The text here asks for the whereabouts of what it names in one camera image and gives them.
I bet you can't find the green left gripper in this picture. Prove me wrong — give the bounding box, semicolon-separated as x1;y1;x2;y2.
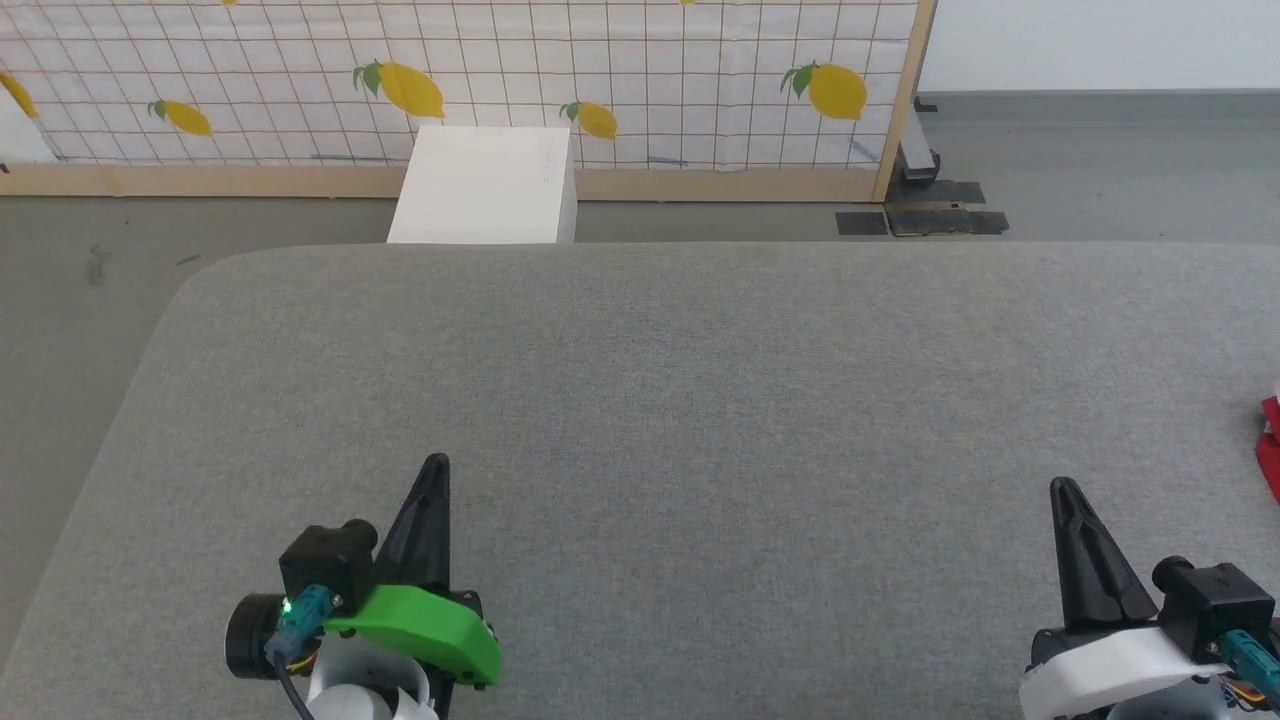
322;452;504;691

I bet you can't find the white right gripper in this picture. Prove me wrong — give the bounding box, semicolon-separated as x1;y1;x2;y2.
1018;476;1236;720

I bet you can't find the red garment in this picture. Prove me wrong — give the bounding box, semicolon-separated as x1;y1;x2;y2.
1256;396;1280;503

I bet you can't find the white box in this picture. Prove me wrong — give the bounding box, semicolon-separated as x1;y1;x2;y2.
386;125;579;245

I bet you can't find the black floor tape patch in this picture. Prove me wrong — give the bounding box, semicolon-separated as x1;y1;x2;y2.
888;207;1009;238
886;180;986;207

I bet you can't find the lemon-pattern partition panel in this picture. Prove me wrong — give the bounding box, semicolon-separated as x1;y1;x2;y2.
0;0;939;204

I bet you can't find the grey metal stand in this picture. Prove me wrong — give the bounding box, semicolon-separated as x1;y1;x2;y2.
897;95;942;184

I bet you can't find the lemon print grid backdrop cloth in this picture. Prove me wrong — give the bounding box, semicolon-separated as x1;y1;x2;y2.
0;0;919;169

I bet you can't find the left camera cable teal plug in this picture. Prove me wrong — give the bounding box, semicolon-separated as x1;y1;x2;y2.
265;586;334;720

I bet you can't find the camera cable teal plug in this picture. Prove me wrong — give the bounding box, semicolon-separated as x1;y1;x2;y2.
265;586;334;720
1222;628;1280;711

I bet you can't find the right camera cable teal plug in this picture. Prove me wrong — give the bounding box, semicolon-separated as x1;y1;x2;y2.
1222;628;1280;711

